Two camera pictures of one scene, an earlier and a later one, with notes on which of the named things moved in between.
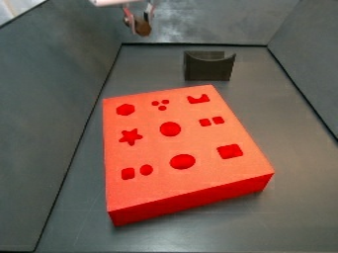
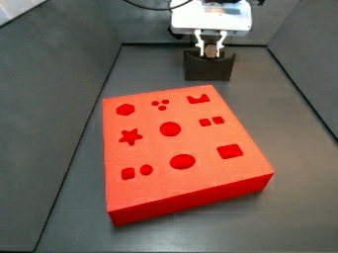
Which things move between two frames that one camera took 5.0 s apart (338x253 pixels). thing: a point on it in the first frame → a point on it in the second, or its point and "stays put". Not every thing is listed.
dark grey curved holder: [207, 65] stays put
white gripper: [115, 3] → [225, 16]
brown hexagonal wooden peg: [143, 27] → [211, 50]
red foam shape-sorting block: [175, 153] stays put
